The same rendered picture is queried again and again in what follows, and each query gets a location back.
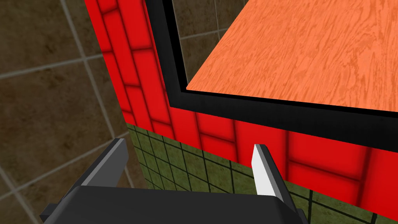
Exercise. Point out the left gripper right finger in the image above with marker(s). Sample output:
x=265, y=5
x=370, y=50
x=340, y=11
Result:
x=264, y=177

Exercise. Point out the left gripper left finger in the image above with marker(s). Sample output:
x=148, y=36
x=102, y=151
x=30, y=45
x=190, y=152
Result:
x=108, y=168

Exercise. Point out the orange wooden door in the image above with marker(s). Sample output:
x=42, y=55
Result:
x=311, y=53

